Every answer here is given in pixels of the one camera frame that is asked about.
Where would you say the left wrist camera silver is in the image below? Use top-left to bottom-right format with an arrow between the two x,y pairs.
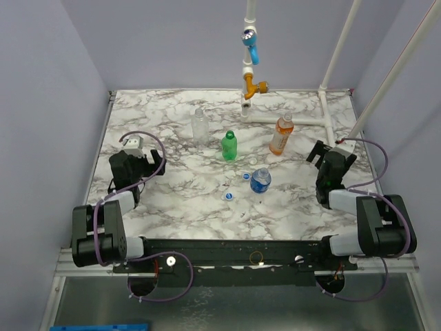
123,135 -> 145,159

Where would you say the white blue bottle cap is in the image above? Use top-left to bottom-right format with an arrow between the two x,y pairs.
224,192 -> 234,201

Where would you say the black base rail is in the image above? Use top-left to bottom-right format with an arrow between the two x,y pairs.
113,239 -> 358,288

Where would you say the green plastic bottle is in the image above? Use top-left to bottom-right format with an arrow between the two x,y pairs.
221,130 -> 238,161

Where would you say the orange plastic bottle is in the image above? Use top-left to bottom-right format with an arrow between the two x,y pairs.
269,112 -> 294,156

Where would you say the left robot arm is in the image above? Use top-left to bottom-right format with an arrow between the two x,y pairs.
72,150 -> 166,272

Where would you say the blue tray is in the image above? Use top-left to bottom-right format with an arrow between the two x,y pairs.
49,323 -> 150,331

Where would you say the white rear pole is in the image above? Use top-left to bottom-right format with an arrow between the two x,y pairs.
319,0 -> 362,91

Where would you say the blue label plastic bottle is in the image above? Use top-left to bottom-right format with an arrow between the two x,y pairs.
250,168 -> 271,194

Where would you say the aluminium extrusion rail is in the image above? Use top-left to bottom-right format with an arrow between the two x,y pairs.
54,249 -> 420,277

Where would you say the yellow faucet tap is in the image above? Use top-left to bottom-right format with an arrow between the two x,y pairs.
243,73 -> 269,100

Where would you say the blue faucet tap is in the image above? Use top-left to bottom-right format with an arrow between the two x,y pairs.
240,28 -> 260,65

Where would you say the white pipe stand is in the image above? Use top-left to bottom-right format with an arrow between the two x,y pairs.
240,1 -> 336,146

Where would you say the white diagonal pole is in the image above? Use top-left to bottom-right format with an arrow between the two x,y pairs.
347,0 -> 440,140

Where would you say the clear plastic bottle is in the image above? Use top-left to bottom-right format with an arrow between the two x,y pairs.
192,108 -> 209,146

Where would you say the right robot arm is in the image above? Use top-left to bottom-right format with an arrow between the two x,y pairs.
307,140 -> 417,270

